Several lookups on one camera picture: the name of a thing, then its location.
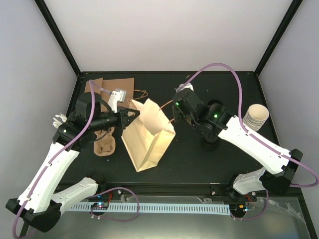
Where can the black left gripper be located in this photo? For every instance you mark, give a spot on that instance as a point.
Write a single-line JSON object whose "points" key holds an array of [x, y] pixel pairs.
{"points": [[124, 120]]}

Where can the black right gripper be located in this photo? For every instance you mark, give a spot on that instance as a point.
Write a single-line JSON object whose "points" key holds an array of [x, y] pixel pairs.
{"points": [[178, 117]]}

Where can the cream paper bag with handles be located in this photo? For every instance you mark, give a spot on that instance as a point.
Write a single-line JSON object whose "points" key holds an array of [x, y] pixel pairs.
{"points": [[148, 137]]}

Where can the brown cardboard cup carrier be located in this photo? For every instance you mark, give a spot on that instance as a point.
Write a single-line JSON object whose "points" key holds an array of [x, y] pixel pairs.
{"points": [[105, 143]]}

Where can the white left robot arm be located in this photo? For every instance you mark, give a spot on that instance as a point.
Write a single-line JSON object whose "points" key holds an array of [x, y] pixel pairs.
{"points": [[39, 205]]}

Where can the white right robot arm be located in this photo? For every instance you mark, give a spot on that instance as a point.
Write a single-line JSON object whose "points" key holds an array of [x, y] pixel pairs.
{"points": [[214, 122]]}

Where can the black coffee cup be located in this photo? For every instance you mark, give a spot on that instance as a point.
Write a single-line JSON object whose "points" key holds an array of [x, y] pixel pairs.
{"points": [[214, 101]]}

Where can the flat brown paper bag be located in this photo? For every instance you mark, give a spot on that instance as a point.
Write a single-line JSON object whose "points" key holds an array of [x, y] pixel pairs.
{"points": [[96, 86]]}

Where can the white stirrers in holder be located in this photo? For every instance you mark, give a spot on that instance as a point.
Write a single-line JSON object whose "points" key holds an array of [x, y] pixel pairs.
{"points": [[58, 120]]}

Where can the stack of white paper cups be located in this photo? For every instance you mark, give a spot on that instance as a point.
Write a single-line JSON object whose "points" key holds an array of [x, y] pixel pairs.
{"points": [[256, 116]]}

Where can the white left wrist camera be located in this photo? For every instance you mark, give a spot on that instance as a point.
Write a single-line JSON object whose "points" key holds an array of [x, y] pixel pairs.
{"points": [[116, 96]]}

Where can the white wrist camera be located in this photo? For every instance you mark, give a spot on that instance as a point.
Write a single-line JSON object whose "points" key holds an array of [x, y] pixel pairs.
{"points": [[116, 96], [184, 86]]}

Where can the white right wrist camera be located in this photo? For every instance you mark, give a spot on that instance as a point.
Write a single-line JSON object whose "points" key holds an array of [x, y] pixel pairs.
{"points": [[184, 86]]}

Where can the brown paper bag with handles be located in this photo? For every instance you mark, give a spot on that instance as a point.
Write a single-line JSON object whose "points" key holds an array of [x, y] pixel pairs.
{"points": [[127, 84]]}

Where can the white slotted cable duct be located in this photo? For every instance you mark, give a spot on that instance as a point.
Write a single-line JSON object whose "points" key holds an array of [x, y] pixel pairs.
{"points": [[161, 208]]}

